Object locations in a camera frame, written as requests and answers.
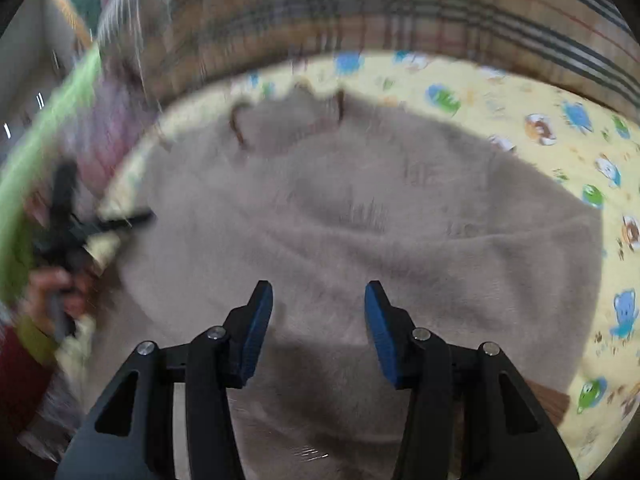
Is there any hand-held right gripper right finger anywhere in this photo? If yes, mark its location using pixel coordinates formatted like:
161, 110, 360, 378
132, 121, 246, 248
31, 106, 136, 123
364, 280, 581, 480

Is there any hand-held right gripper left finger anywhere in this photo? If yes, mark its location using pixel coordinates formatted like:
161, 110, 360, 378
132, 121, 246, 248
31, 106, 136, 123
54, 280, 274, 480

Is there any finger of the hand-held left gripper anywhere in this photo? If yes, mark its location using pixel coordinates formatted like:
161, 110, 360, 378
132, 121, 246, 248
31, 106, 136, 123
49, 160, 81, 233
82, 211, 157, 237

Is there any grey knitted sweater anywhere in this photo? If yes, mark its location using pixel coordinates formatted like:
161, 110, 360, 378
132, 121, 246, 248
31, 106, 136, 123
92, 89, 607, 480

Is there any person's left hand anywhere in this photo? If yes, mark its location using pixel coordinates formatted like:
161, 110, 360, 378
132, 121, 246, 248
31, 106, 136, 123
26, 266, 98, 323

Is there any green quilt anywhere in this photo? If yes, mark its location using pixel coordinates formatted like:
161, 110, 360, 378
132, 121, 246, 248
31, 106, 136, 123
0, 44, 107, 306

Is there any floral ruffled pillow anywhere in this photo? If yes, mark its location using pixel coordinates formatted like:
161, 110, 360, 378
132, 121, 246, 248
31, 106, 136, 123
60, 60, 168, 206

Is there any gold-framed flower painting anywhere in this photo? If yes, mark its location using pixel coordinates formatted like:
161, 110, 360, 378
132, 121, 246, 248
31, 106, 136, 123
42, 0, 128, 51

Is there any yellow bear-print bed sheet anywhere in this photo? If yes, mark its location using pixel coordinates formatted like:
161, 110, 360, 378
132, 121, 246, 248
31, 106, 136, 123
97, 50, 640, 480

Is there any plaid pillow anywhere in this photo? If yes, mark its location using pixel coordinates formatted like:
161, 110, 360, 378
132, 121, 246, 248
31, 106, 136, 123
97, 0, 640, 128

